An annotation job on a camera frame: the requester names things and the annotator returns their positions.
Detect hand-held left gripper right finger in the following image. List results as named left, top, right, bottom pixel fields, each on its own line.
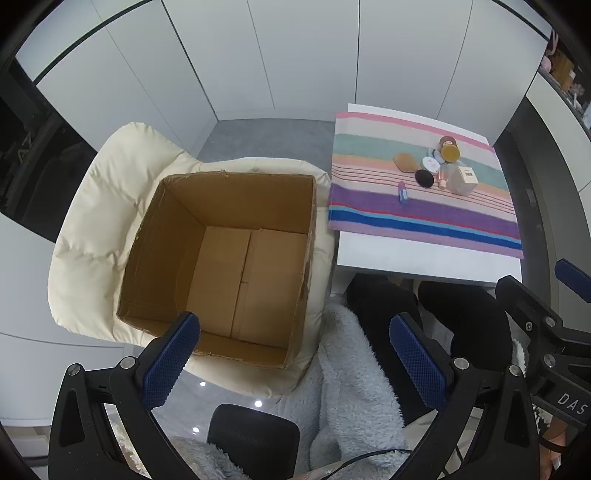
left=389, top=312, right=540, bottom=480

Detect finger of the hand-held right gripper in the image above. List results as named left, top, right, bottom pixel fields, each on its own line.
left=496, top=275, right=591, bottom=393
left=555, top=258, right=591, bottom=305

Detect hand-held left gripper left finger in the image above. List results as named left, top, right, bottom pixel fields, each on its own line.
left=48, top=311, right=218, bottom=480

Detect cardboard box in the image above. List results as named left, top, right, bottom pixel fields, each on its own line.
left=116, top=171, right=318, bottom=370

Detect white square box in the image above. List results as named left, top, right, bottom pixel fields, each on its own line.
left=447, top=165, right=478, bottom=198

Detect person's right hand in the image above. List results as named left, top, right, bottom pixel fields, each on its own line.
left=538, top=413, right=573, bottom=472

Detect person's black pants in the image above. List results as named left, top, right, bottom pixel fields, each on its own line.
left=345, top=273, right=513, bottom=425

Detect fluffy fleece robe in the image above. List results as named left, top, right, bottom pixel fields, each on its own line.
left=171, top=302, right=416, bottom=480

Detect white table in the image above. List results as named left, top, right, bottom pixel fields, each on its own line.
left=329, top=104, right=525, bottom=298

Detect striped towel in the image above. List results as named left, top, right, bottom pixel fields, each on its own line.
left=327, top=111, right=525, bottom=260

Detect white curved counter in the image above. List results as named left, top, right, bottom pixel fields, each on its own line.
left=524, top=69, right=591, bottom=195

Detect cream padded chair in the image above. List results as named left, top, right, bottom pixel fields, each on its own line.
left=46, top=121, right=335, bottom=400

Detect brown box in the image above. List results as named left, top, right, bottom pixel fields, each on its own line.
left=551, top=53, right=575, bottom=93

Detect pink plush toy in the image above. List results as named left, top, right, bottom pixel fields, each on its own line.
left=540, top=32, right=559, bottom=72

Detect black printed panel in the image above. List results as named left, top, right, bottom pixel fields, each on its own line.
left=0, top=60, right=100, bottom=243

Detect black cable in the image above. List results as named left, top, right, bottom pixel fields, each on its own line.
left=318, top=449, right=411, bottom=480

